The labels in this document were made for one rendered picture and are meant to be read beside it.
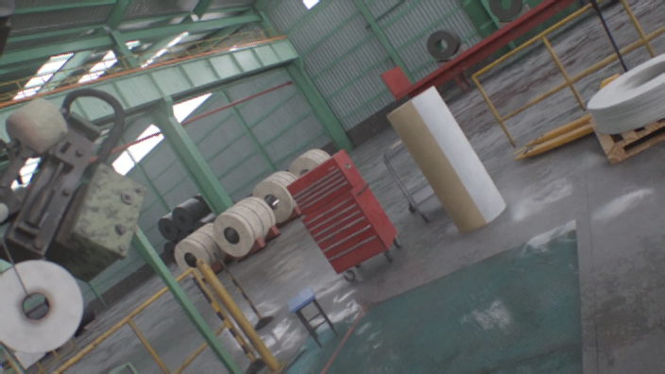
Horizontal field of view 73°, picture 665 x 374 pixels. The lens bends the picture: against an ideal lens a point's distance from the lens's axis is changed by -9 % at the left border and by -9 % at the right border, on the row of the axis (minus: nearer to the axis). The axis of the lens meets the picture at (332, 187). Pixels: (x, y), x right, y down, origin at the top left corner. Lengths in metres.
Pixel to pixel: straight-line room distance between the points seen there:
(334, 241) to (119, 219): 4.25
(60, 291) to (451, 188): 3.92
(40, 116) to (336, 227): 4.28
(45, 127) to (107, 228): 0.24
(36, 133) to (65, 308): 0.37
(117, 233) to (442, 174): 3.71
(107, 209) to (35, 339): 0.31
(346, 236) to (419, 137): 1.37
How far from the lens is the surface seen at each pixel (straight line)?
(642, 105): 4.40
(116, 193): 1.12
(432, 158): 4.49
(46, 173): 1.11
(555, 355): 2.53
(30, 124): 1.11
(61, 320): 0.96
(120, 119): 1.24
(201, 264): 4.26
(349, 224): 5.10
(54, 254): 1.13
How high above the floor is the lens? 1.41
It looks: 5 degrees down
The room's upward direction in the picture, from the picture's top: 33 degrees counter-clockwise
